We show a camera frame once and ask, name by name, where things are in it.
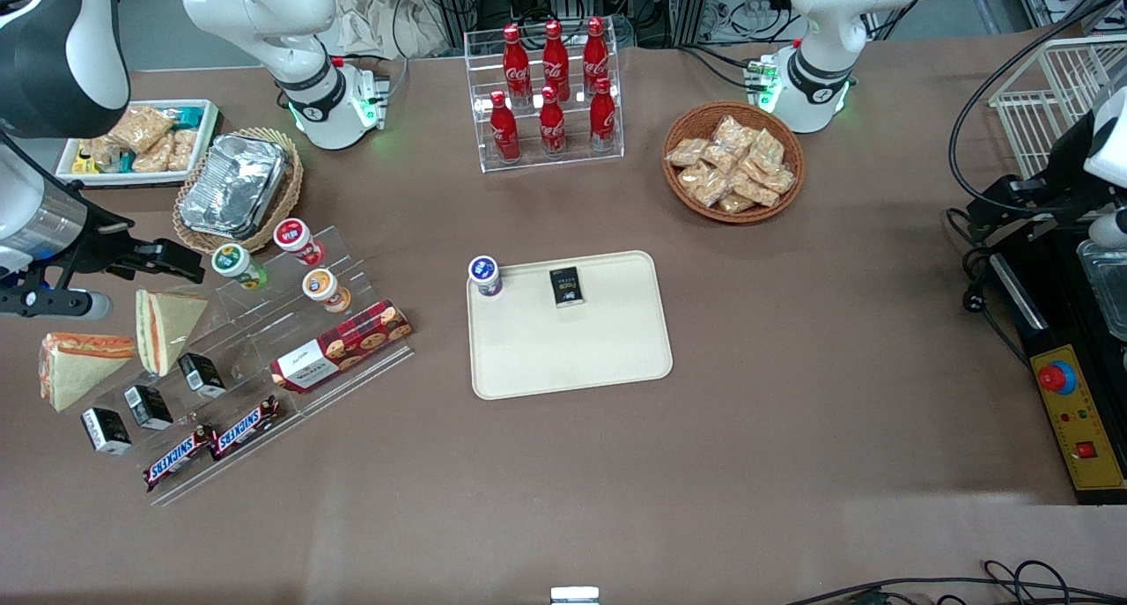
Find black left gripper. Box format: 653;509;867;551
969;160;1101;236

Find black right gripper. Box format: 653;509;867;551
62;202;205;284

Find triangle sandwich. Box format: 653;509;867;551
135;290;210;378
39;332;138;413

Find beige plastic serving tray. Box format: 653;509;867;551
466;250;674;401

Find green yogurt drink bottle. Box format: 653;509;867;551
211;243;268;291

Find clear plastic container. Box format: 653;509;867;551
1076;240;1127;342

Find silver foil food container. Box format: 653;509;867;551
179;134;291;240

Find black yellow control box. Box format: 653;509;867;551
991;226;1127;506

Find clear acrylic stepped stand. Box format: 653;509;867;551
55;225;415;507

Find small black carton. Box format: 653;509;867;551
123;384;174;432
178;352;227;400
549;267;586;308
80;407;133;456

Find red yogurt drink bottle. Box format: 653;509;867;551
273;218;324;267

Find white rectangular snack bin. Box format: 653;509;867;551
55;100;219;188

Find oval tan wicker basket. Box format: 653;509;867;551
172;128;305;255

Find orange yogurt drink bottle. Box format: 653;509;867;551
302;268;351;314

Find Snickers chocolate bar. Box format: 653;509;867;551
144;425;217;491
209;395;283;461

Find red plaid cookie box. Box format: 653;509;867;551
269;299;414;395

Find blue yogurt drink bottle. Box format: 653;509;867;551
468;255;504;299

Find crumpled beige cloth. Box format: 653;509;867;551
335;0;450;60

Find red cola bottle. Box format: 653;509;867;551
539;85;567;159
490;91;521;164
503;25;533;106
583;18;610;95
542;20;571;102
589;77;617;152

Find clear acrylic bottle rack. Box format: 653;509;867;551
464;19;626;174

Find round brown wicker basket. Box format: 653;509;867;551
662;101;806;225

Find white wire basket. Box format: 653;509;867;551
988;34;1127;183

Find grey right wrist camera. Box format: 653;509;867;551
0;288;114;321

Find long black cable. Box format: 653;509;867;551
948;0;1127;218

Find black cable with plug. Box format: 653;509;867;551
947;204;1005;317

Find black base cable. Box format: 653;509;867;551
678;43;767;91
330;55;411;113

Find black floor cables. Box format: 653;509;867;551
784;559;1127;605

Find aluminium frame with wiring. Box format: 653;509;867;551
405;0;793;49

